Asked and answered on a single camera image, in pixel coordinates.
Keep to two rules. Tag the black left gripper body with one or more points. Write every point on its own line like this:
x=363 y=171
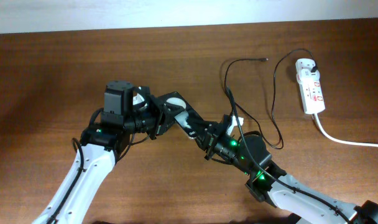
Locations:
x=156 y=116

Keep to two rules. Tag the white power strip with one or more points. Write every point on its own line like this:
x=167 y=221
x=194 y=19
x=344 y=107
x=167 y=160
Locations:
x=311 y=93

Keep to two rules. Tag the black smartphone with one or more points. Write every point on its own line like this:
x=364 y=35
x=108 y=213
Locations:
x=184 y=116

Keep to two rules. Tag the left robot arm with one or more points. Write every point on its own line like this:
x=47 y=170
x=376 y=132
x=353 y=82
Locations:
x=127 y=110

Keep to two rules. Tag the white charger adapter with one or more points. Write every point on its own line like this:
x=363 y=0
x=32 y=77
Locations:
x=305 y=75

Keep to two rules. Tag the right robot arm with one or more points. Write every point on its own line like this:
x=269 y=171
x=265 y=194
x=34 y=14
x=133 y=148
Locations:
x=271 y=184

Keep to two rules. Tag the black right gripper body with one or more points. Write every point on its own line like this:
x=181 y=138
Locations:
x=213 y=137

